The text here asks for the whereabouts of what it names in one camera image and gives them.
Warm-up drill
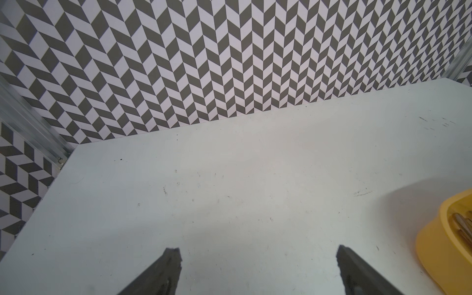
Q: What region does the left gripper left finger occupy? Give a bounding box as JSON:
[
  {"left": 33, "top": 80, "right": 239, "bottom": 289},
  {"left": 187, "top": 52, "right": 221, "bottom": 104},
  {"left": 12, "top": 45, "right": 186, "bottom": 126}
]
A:
[{"left": 119, "top": 248, "right": 182, "bottom": 295}]

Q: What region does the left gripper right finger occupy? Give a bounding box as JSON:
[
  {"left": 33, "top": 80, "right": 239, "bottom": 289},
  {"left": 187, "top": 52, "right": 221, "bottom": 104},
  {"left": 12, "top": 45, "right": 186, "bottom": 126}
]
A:
[{"left": 336, "top": 245, "right": 402, "bottom": 295}]

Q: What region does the yellow plastic storage box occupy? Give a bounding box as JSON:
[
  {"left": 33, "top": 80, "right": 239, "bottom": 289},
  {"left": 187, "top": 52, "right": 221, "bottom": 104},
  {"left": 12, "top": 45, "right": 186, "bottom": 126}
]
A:
[{"left": 415, "top": 189, "right": 472, "bottom": 295}]

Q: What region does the bronze spoon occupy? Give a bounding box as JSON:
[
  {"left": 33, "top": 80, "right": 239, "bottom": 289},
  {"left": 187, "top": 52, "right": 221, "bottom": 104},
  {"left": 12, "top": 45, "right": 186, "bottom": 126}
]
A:
[{"left": 452, "top": 213, "right": 472, "bottom": 245}]

